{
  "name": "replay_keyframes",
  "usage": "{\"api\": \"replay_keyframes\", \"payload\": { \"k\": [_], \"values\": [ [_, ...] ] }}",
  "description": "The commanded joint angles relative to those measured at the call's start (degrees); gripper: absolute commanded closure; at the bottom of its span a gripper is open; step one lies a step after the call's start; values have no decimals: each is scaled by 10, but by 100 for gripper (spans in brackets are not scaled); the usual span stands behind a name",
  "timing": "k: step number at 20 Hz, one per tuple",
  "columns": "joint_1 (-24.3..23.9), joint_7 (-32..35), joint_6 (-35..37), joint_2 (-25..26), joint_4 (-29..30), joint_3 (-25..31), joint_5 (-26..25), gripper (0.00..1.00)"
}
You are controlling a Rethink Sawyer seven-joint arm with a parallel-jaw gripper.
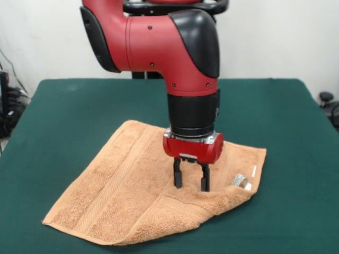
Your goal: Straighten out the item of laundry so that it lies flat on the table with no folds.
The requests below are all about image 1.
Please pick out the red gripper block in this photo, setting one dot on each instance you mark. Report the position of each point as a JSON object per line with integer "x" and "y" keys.
{"x": 190, "y": 149}

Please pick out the tan terry towel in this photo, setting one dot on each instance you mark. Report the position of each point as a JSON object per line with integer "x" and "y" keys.
{"x": 119, "y": 190}

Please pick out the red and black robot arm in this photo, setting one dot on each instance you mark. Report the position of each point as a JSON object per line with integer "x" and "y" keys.
{"x": 164, "y": 53}

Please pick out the dark green table cloth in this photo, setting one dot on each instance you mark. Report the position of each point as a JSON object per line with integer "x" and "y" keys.
{"x": 291, "y": 211}

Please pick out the black chair base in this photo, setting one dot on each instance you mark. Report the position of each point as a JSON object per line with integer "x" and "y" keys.
{"x": 329, "y": 105}

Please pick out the black box device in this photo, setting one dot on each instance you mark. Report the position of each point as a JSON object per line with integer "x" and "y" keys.
{"x": 4, "y": 87}

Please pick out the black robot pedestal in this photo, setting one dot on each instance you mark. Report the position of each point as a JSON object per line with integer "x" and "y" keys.
{"x": 212, "y": 5}

